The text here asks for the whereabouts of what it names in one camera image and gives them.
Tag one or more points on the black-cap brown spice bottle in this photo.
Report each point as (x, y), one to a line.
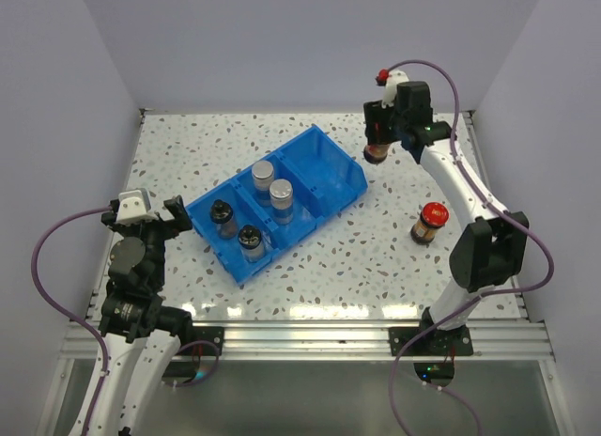
(222, 216)

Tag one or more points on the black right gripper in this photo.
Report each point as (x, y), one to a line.
(375, 114)

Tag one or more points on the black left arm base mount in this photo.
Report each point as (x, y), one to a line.
(213, 337)

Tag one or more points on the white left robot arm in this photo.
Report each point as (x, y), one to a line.
(138, 334)

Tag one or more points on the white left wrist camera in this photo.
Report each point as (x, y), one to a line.
(134, 207)

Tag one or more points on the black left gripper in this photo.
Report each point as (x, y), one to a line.
(172, 226)

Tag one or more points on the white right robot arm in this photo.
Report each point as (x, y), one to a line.
(491, 247)

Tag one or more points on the red-cap brown sauce jar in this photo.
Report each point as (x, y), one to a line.
(432, 218)

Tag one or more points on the black-cap white spice bottle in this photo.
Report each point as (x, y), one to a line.
(251, 243)

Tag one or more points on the aluminium front rail frame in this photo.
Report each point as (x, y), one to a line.
(368, 340)

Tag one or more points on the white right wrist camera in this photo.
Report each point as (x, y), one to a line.
(389, 80)

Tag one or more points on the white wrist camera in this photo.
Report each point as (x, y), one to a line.
(389, 80)
(134, 207)

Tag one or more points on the silver-lid blue-label spice jar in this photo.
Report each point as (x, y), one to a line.
(263, 177)

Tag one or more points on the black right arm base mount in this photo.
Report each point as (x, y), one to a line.
(456, 342)

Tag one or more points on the silver-lid shaker jar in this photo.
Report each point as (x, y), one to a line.
(281, 199)

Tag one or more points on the red-cap dark sauce jar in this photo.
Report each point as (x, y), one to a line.
(376, 154)

